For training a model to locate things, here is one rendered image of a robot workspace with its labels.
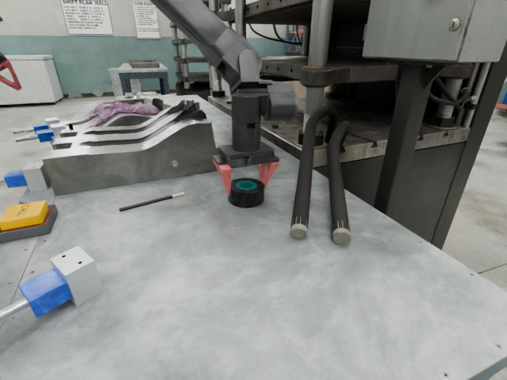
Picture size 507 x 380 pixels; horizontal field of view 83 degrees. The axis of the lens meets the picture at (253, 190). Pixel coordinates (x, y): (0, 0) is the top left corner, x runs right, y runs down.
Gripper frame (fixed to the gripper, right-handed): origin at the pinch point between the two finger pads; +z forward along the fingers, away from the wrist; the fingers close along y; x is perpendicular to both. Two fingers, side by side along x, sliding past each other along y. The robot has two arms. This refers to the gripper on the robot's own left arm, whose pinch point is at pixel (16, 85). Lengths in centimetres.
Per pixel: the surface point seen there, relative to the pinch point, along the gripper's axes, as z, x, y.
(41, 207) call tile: 13, 10, -57
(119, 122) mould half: 21.2, -15.3, -15.5
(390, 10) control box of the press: 20, -82, -71
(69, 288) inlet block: 13, 10, -82
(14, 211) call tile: 11, 14, -56
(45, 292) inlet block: 11, 12, -82
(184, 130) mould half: 20, -22, -53
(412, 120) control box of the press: 46, -73, -82
